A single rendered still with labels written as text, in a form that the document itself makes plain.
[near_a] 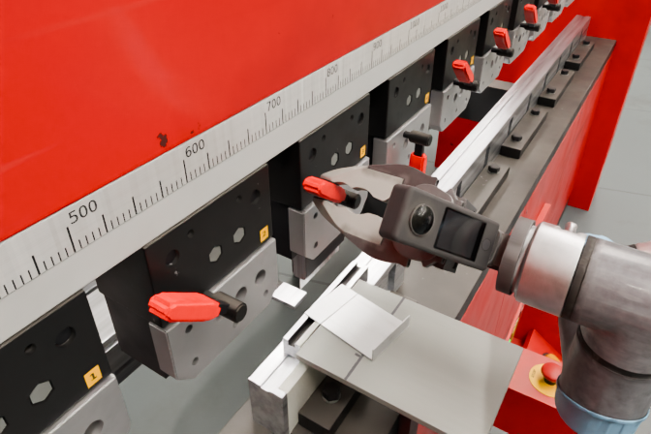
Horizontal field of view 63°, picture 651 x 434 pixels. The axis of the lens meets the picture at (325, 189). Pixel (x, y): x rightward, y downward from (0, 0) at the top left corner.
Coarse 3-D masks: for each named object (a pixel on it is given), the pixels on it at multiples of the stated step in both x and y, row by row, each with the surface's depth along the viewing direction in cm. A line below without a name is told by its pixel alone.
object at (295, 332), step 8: (352, 264) 89; (344, 272) 88; (352, 272) 89; (360, 272) 88; (336, 280) 86; (344, 280) 87; (352, 280) 86; (328, 288) 85; (320, 296) 83; (304, 320) 79; (312, 320) 80; (296, 328) 78; (304, 328) 79; (288, 336) 76; (296, 336) 78; (288, 344) 76; (288, 352) 77; (296, 352) 76
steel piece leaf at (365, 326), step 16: (352, 304) 81; (368, 304) 81; (336, 320) 79; (352, 320) 79; (368, 320) 79; (384, 320) 79; (352, 336) 76; (368, 336) 76; (384, 336) 76; (368, 352) 74
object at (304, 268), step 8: (336, 240) 76; (328, 248) 75; (336, 248) 79; (296, 256) 70; (320, 256) 73; (328, 256) 78; (296, 264) 71; (304, 264) 70; (312, 264) 72; (320, 264) 76; (296, 272) 72; (304, 272) 71; (312, 272) 72; (304, 280) 73
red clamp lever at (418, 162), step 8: (408, 136) 76; (416, 136) 75; (424, 136) 75; (416, 144) 76; (424, 144) 75; (416, 152) 77; (416, 160) 77; (424, 160) 77; (416, 168) 77; (424, 168) 78
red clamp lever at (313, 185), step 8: (312, 176) 53; (304, 184) 53; (312, 184) 52; (320, 184) 52; (328, 184) 54; (312, 192) 53; (320, 192) 52; (328, 192) 54; (336, 192) 55; (344, 192) 57; (352, 192) 60; (328, 200) 55; (336, 200) 56; (344, 200) 57; (352, 200) 59; (360, 200) 60; (352, 208) 60
